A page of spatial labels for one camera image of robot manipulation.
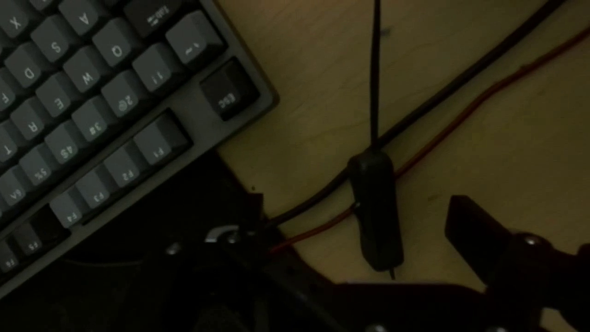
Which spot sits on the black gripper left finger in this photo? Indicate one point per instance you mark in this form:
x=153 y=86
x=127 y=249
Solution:
x=252 y=214

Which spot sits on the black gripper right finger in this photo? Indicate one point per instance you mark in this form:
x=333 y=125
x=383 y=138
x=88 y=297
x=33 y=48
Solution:
x=475 y=236

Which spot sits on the black desk mat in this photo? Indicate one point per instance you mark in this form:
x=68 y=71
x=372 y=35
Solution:
x=195 y=195

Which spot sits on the grey mechanical keyboard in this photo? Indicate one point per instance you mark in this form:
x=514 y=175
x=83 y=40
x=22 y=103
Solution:
x=92 y=92

